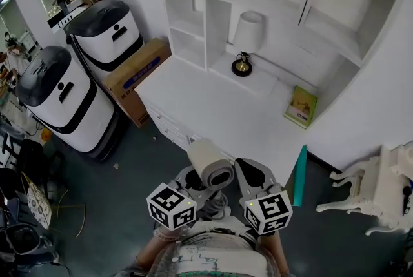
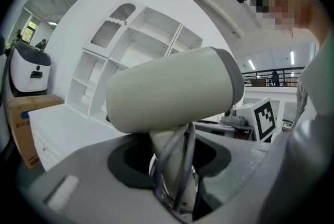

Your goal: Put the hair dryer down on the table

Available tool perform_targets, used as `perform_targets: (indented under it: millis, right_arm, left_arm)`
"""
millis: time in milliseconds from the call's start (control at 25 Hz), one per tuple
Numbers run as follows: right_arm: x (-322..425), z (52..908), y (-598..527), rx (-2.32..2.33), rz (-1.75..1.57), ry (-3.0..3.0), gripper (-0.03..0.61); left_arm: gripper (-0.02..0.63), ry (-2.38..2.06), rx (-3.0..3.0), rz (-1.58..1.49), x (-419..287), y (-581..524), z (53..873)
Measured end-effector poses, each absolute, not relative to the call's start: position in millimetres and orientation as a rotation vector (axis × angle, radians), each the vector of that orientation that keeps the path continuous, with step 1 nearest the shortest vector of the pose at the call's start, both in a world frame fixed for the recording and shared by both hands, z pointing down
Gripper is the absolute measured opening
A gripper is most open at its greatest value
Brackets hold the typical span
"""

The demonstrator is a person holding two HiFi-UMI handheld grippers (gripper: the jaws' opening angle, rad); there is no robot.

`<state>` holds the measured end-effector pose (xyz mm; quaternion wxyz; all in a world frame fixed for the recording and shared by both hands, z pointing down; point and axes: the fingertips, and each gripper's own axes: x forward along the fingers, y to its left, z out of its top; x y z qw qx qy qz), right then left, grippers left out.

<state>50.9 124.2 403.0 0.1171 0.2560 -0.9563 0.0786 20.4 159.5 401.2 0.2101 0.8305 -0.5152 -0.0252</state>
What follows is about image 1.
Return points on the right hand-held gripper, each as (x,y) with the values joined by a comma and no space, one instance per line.
(267,211)

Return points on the green book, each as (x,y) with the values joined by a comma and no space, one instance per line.
(301,106)

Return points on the brown cardboard box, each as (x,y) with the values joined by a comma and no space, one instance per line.
(135,72)

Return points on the black chair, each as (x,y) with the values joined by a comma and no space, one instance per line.
(35,156)

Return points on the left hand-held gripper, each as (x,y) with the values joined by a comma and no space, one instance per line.
(171,208)

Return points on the patterned tote bag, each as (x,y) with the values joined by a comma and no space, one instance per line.
(38,204)

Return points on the person's right forearm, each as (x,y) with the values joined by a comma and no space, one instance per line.
(274,253)

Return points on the teal flat board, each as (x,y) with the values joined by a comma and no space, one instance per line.
(299,175)

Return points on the small black device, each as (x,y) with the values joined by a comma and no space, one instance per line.
(407,191)

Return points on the white desk with black top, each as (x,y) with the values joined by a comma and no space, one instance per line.
(67,15)

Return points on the white shade table lamp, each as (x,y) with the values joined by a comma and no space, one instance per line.
(247,32)

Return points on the paper scrap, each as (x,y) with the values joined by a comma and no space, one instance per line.
(116,166)

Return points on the person's left forearm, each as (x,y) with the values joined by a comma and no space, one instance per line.
(151,253)

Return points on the person's torso in white top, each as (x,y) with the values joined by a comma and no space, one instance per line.
(209,253)

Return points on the white robot with black lid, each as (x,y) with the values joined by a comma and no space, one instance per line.
(64,108)
(103,33)

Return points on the white ornate side table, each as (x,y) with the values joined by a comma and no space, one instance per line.
(387,185)

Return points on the white wall shelf unit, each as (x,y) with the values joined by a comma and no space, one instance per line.
(226,108)

